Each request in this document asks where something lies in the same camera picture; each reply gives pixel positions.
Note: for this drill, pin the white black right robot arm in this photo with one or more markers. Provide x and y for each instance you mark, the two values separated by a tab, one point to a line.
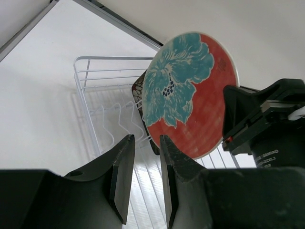
286	151

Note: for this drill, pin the red teal round plate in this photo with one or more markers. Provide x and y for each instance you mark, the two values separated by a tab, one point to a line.
182	94

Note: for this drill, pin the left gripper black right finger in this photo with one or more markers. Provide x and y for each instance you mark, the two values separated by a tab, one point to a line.
186	204

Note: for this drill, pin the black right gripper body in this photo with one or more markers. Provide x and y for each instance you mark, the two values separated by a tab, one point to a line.
254	115

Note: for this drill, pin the black square floral plate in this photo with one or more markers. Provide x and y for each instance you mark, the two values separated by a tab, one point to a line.
137	95

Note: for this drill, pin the clear plastic dish rack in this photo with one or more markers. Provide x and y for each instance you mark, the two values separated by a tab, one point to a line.
104	86

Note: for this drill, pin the aluminium frame rail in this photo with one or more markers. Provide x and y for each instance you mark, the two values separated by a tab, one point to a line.
96	8

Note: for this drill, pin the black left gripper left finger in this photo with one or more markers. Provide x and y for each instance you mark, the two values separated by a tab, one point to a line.
96	195

